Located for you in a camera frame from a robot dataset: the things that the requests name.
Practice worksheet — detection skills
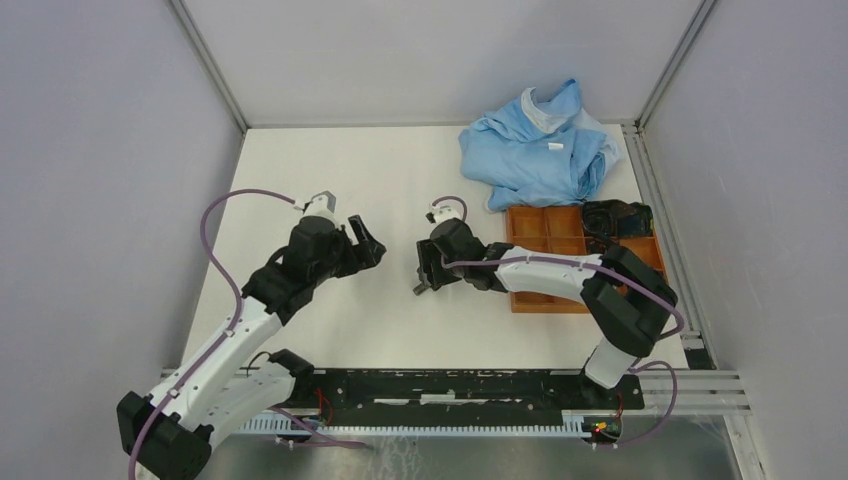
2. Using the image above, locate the dark metal faucet tee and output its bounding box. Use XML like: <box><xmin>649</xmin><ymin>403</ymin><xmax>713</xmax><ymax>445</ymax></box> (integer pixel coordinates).
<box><xmin>413</xmin><ymin>283</ymin><xmax>430</xmax><ymax>296</ymax></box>

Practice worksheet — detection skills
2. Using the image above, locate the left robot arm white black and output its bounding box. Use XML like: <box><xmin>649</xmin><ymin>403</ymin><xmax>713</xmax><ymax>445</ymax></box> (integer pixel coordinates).
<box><xmin>117</xmin><ymin>215</ymin><xmax>387</xmax><ymax>479</ymax></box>

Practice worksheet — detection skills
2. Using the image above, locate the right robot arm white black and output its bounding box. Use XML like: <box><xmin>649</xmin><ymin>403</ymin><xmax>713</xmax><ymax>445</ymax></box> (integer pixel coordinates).
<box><xmin>416</xmin><ymin>218</ymin><xmax>684</xmax><ymax>408</ymax></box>

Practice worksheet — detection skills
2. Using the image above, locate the orange compartment tray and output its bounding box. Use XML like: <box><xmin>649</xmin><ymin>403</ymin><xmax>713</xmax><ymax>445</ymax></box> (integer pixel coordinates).
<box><xmin>506</xmin><ymin>200</ymin><xmax>667</xmax><ymax>277</ymax></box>

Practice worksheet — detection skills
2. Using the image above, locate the blue crumpled cloth garment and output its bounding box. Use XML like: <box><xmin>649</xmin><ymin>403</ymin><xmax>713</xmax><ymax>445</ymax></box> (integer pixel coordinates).
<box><xmin>458</xmin><ymin>78</ymin><xmax>623</xmax><ymax>212</ymax></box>

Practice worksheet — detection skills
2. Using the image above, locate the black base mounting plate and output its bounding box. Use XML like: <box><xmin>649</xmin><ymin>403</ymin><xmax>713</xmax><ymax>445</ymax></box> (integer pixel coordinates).
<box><xmin>280</xmin><ymin>368</ymin><xmax>645</xmax><ymax>427</ymax></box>

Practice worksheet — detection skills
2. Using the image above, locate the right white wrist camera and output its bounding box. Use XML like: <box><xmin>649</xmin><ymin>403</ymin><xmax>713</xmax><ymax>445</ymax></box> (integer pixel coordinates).
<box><xmin>425</xmin><ymin>205</ymin><xmax>464</xmax><ymax>225</ymax></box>

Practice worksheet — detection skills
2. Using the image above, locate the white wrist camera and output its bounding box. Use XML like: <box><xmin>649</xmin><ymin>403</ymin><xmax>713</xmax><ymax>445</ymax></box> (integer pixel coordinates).
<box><xmin>303</xmin><ymin>191</ymin><xmax>336</xmax><ymax>222</ymax></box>
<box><xmin>425</xmin><ymin>205</ymin><xmax>464</xmax><ymax>225</ymax></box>

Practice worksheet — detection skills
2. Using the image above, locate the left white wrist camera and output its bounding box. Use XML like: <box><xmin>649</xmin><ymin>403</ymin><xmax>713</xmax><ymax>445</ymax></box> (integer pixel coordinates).
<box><xmin>303</xmin><ymin>191</ymin><xmax>336</xmax><ymax>222</ymax></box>

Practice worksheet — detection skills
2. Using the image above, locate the black cable bundle top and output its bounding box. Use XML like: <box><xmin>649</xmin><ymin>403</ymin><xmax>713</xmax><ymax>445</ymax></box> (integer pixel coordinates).
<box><xmin>580</xmin><ymin>199</ymin><xmax>655</xmax><ymax>250</ymax></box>

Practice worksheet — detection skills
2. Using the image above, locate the white slotted cable duct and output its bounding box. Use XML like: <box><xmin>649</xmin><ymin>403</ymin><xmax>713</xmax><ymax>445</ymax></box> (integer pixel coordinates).
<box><xmin>235</xmin><ymin>412</ymin><xmax>613</xmax><ymax>441</ymax></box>

